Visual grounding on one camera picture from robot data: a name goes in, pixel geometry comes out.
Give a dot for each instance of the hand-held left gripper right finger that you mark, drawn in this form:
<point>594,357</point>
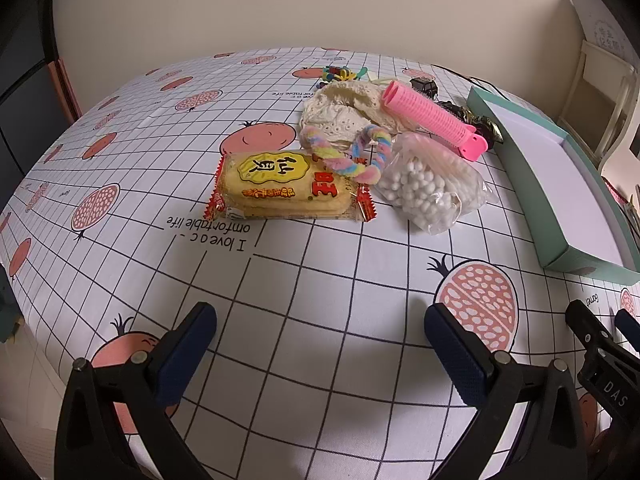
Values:
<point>456,355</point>

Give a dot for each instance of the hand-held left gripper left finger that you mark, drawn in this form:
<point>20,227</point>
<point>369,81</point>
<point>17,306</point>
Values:
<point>186,350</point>

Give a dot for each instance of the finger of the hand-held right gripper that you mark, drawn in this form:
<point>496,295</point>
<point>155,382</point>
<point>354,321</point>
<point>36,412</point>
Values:
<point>628,327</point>
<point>584,325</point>

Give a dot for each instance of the clear bag of white beads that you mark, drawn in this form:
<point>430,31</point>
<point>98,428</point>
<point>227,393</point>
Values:
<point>425,191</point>

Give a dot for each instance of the teal cardboard box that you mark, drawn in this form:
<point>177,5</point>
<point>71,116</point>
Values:
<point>530,160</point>

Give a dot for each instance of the yellow rice cracker packet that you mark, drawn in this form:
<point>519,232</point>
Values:
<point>280,182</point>

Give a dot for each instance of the pink hair roller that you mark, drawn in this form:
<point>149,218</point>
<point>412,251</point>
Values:
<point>425,110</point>

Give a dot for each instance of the cream lace scrunchie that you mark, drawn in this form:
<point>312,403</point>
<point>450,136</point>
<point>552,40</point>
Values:
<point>335,110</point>

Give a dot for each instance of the colourful small toy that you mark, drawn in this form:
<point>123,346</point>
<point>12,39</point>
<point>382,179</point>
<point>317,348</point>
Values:
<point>335,74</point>

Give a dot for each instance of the pink knitted cloth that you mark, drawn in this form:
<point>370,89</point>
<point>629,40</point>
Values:
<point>622,200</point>

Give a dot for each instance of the fruit print grid tablecloth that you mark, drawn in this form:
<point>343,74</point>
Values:
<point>310,270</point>

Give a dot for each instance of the white wooden shelf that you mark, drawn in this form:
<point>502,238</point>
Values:
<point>600,95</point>

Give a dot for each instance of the black toy car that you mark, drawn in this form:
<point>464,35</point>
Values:
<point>423,85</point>

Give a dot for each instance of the white plastic piece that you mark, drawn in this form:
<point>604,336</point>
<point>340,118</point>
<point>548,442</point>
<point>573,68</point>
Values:
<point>380,81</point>

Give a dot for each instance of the pink board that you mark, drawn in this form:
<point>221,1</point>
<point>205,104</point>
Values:
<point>67,87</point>

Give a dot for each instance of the green plastic figure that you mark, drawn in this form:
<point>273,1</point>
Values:
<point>361,70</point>

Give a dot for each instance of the white printed board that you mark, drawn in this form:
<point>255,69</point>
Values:
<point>600,25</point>

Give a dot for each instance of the dark cabinet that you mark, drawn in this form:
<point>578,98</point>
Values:
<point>25,75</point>

